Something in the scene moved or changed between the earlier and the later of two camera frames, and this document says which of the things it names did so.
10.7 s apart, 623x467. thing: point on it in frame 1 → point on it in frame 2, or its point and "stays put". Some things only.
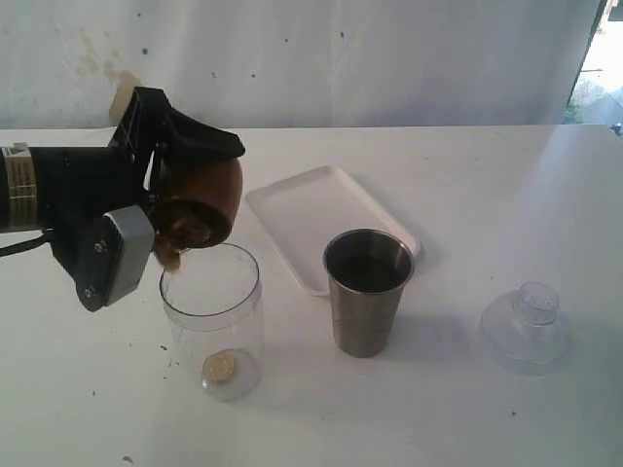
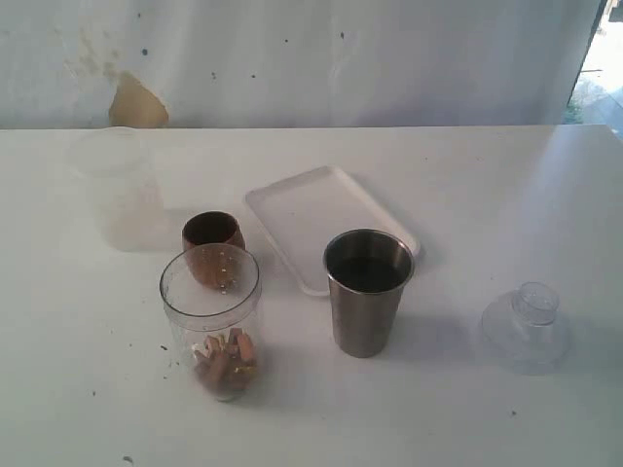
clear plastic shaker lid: [524, 330] stays put
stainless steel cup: [367, 270] stays put
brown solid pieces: [167, 252] → [226, 365]
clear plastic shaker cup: [214, 305] stays put
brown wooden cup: [197, 201] → [214, 243]
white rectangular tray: [302, 213] stays put
